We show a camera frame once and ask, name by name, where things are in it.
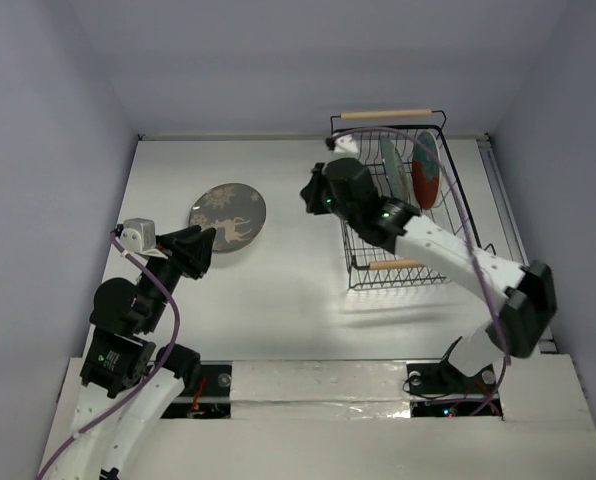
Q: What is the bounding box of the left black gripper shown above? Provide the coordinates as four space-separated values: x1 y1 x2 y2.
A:
140 223 216 329

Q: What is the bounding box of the grey brown plate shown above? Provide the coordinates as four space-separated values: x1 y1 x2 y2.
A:
188 183 267 240

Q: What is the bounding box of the blue floral white plate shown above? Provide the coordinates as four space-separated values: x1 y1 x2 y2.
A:
379 138 409 202

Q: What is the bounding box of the white bowl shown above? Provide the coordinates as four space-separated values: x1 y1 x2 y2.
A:
213 236 254 254

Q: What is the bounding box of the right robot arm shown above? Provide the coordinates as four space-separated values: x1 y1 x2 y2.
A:
300 158 557 392

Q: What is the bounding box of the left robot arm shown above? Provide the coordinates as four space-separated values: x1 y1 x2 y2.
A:
37 218 216 479

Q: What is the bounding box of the teal red plate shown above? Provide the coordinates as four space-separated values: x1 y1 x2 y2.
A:
411 130 442 210

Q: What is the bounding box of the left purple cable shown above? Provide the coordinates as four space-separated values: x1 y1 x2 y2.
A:
35 227 182 480

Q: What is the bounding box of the purple cable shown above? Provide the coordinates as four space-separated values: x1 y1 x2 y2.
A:
35 227 182 480
325 126 510 417

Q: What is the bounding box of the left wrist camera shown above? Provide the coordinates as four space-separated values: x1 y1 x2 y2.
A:
118 218 157 254

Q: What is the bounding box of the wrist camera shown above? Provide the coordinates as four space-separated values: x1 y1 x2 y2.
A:
325 134 359 158
118 218 157 254

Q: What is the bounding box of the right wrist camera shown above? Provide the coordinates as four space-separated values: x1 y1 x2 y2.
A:
325 134 359 158

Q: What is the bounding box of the black wire dish rack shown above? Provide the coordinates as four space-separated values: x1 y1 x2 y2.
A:
327 124 496 295

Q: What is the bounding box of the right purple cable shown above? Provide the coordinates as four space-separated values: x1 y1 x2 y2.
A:
325 126 510 417

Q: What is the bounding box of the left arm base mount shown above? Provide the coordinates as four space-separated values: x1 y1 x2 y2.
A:
161 362 232 420

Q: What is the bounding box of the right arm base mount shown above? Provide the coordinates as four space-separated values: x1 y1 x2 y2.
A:
402 362 503 418

